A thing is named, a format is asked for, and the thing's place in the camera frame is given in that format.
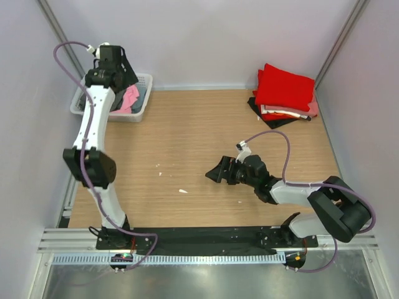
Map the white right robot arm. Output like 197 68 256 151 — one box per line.
205 155 375 243

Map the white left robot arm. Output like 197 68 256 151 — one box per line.
62 43 138 235

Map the white plastic laundry basket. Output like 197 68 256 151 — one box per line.
70 73 153 123

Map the blue grey t shirt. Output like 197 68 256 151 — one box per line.
131 85 147 114

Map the orange red folded t shirt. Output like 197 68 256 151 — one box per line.
261 113 297 121

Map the black folded t shirt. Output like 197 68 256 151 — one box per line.
247 97 297 130

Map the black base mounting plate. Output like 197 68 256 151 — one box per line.
89 226 318 257

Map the pink white folded t shirt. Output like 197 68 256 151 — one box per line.
260 95 319 120

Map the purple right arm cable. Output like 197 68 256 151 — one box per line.
241 130 377 273

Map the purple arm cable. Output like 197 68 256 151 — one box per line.
241 130 377 273
52 41 159 272

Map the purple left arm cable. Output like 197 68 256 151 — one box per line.
52 41 159 272

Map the white slotted cable duct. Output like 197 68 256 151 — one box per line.
52 252 286 266

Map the aluminium frame rail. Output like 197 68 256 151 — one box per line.
37 229 380 253

